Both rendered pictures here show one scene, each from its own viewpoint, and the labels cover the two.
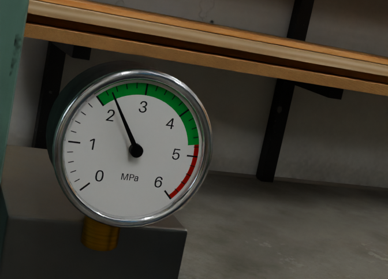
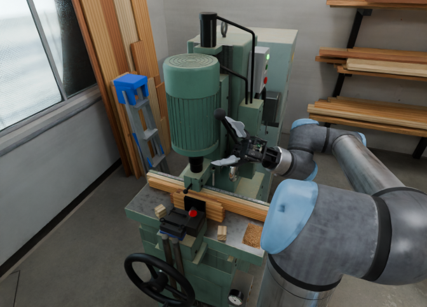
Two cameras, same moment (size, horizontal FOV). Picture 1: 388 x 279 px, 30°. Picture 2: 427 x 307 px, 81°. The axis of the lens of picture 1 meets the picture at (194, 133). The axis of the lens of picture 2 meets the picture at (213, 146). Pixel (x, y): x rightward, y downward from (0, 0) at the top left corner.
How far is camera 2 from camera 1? 1.04 m
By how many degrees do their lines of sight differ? 46
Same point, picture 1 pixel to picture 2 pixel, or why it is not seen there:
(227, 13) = (407, 96)
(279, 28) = not seen: outside the picture
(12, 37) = (229, 277)
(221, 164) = (395, 149)
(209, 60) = (383, 128)
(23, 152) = (239, 273)
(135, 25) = (353, 116)
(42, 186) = (235, 286)
